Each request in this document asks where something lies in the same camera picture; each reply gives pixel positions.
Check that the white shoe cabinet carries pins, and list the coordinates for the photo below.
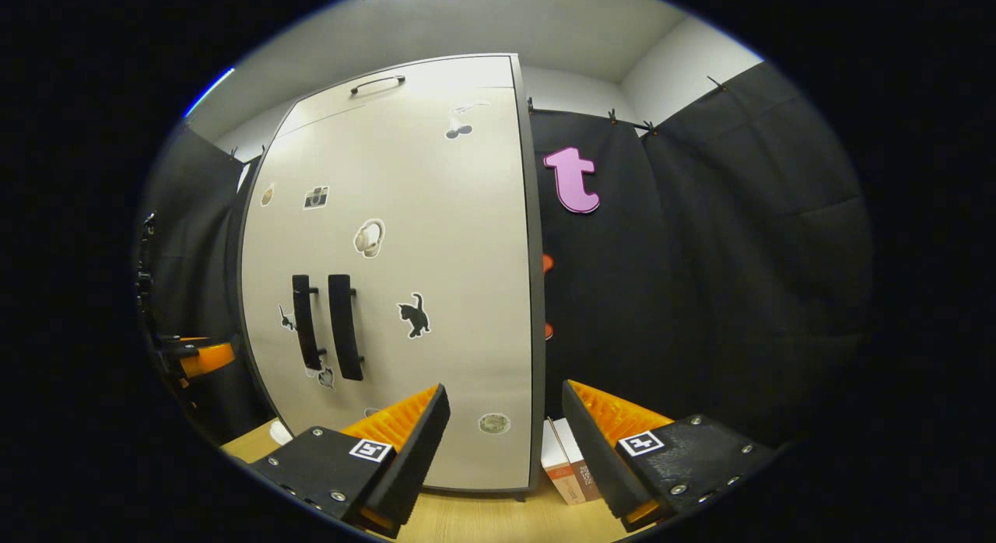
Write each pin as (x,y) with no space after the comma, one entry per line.
(538,333)

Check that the white brown box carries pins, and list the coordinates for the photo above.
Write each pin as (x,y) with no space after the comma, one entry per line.
(585,473)

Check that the white cabinet drawer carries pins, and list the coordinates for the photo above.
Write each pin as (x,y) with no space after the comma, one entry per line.
(436,84)

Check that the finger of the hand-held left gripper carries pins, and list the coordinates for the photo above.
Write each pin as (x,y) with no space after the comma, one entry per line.
(206,358)

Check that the white cabinet door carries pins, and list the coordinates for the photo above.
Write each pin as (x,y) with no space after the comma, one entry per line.
(467,294)
(272,255)

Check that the black backdrop cloth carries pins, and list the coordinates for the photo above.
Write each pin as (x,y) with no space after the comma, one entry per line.
(739,294)

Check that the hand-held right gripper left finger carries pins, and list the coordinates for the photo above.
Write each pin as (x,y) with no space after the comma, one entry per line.
(412,465)

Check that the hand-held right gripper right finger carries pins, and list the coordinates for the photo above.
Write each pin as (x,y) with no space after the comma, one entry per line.
(599,457)

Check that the white orange box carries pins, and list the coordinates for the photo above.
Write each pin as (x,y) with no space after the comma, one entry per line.
(562,473)

